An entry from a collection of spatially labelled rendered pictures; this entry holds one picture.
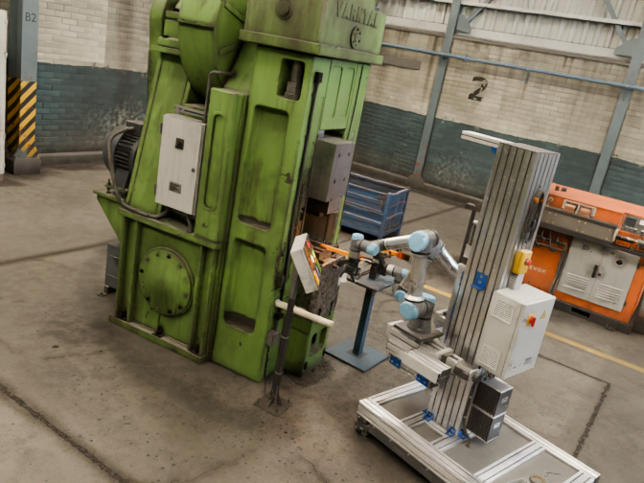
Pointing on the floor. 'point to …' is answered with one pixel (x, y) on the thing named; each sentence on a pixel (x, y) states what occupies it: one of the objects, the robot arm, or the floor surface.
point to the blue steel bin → (375, 206)
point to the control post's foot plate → (273, 404)
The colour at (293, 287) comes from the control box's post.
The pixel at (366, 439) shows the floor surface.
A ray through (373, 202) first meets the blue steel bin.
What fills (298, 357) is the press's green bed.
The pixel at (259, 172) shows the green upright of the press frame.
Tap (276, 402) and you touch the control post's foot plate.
